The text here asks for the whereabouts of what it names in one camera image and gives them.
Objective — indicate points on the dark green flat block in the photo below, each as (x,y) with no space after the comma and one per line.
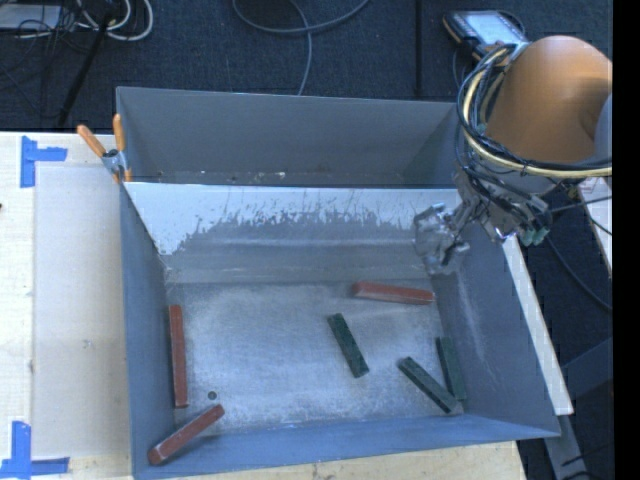
(451,368)
(427,384)
(348,345)

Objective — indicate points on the red-brown flat block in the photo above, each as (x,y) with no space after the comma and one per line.
(185,435)
(178,358)
(392,293)

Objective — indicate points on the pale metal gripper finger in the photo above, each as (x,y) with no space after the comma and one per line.
(440,260)
(429,223)

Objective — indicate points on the grey metal bin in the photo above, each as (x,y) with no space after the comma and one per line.
(310,348)

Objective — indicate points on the pale wood flat board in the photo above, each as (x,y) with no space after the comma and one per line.
(80,318)

